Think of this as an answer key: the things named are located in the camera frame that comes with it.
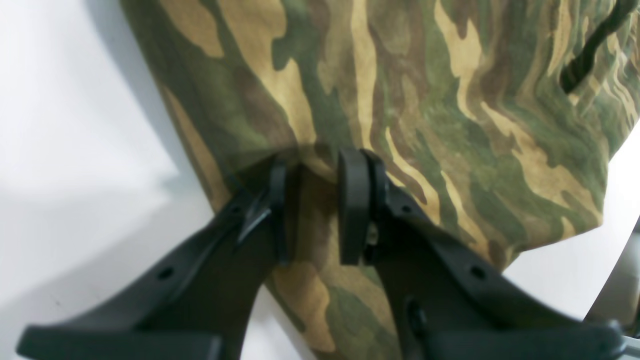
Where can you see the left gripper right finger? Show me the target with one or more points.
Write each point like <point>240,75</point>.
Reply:
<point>447,302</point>

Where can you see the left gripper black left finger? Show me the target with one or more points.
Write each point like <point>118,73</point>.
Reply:
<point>195,303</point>

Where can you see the camouflage T-shirt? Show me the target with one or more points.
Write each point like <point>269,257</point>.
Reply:
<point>499,117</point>

